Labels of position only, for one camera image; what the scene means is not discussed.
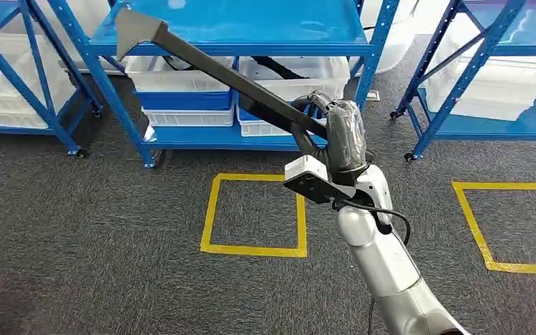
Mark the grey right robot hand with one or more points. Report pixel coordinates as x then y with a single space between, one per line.
345 134

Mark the black plastic panel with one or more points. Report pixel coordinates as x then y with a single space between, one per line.
231 74

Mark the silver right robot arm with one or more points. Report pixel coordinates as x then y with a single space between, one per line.
388 263

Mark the white plastic bin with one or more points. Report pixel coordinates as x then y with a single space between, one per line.
180 81
323 78
258 128
189 118

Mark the black part in bin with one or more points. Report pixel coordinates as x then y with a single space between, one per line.
175 64
279 68

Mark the white vehicle with red stripe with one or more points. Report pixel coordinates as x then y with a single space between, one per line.
403 41

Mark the yellow floor tape square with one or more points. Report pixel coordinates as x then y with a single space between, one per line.
252 251
480 231

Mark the stack of white bins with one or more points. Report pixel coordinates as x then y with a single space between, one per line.
494 92
0 88

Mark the blue steel shelf rack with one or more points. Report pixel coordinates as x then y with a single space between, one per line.
517 125
37 99
231 27

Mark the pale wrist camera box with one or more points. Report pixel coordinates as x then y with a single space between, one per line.
306 173

